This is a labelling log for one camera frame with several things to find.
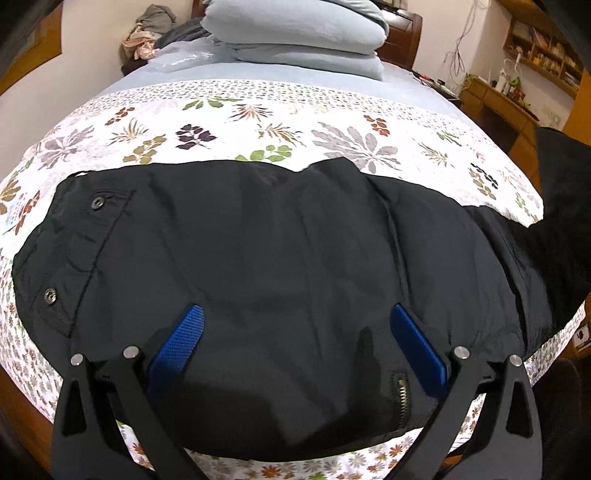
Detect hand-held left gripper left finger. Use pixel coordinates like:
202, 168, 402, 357
52, 304, 205, 480

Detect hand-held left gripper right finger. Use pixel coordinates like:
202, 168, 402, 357
389, 303, 542, 480

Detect black pants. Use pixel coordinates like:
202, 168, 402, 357
11, 127, 591, 450

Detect floral quilt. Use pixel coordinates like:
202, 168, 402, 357
0, 78, 591, 480

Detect wooden desk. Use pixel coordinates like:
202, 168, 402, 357
459, 76, 541, 155

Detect cluttered wooden nightstand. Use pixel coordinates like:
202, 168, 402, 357
413, 69, 462, 101

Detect white desk lamp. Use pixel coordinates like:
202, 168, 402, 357
496, 53, 522, 95

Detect clear plastic bag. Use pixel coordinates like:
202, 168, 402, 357
159, 46, 218, 70

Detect grey-blue bed sheet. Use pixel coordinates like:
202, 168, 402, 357
111, 37, 462, 112

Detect dark grey cloth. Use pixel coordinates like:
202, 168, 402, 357
154, 21, 208, 49

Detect pile of crumpled clothes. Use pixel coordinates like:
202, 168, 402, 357
121, 4, 178, 61

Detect large wooden-framed window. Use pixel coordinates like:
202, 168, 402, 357
0, 4, 63, 95

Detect folded grey duvet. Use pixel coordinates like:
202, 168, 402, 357
201, 0, 389, 81

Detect hanging cables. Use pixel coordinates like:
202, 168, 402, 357
443, 0, 478, 84

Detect wooden wall shelf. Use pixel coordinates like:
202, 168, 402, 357
503, 18, 583, 97

